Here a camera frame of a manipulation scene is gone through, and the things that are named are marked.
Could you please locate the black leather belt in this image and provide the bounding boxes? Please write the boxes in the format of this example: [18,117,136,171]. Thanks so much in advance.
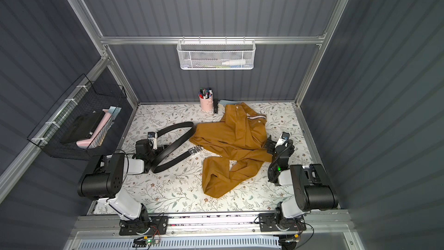
[151,122,203,174]

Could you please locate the light blue stapler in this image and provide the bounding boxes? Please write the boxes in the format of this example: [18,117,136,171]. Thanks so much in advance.
[218,100,241,106]

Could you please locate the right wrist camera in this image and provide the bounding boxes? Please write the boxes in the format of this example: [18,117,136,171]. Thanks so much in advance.
[275,132,290,147]

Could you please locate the black wire wall basket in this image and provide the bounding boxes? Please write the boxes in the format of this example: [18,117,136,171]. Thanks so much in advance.
[27,77,133,161]

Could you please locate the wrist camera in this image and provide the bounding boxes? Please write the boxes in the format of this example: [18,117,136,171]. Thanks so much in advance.
[147,131,158,150]
[275,132,290,147]

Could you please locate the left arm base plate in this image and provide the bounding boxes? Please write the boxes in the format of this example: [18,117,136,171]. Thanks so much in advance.
[119,215,169,236]

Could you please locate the white wire mesh basket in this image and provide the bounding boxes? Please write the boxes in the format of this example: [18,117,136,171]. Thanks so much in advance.
[176,40,256,70]

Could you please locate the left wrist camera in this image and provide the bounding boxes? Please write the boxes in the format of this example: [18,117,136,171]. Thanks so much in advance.
[147,131,158,150]

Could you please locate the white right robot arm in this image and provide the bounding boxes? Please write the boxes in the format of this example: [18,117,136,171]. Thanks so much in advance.
[259,132,339,233]

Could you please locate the mustard brown trousers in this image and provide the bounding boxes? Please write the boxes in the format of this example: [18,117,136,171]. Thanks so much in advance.
[190,103,272,199]

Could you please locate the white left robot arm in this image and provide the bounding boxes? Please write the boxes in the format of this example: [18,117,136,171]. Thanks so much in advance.
[77,140,157,222]

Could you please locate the colourful marker pens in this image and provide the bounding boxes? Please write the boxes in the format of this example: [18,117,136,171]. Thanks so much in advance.
[198,88,213,100]

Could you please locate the pink metal pen cup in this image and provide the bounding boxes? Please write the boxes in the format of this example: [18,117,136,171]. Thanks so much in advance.
[200,95,214,113]

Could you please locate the black stapler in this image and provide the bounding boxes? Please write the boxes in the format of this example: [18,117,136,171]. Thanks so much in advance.
[213,99,219,114]

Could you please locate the pink handle tool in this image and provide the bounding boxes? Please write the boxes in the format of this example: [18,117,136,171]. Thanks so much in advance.
[76,106,121,149]

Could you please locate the black flat item in basket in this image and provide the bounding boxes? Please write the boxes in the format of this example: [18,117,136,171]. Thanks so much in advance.
[60,112,104,144]

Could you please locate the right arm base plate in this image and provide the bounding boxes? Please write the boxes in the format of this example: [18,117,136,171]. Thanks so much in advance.
[254,212,306,233]

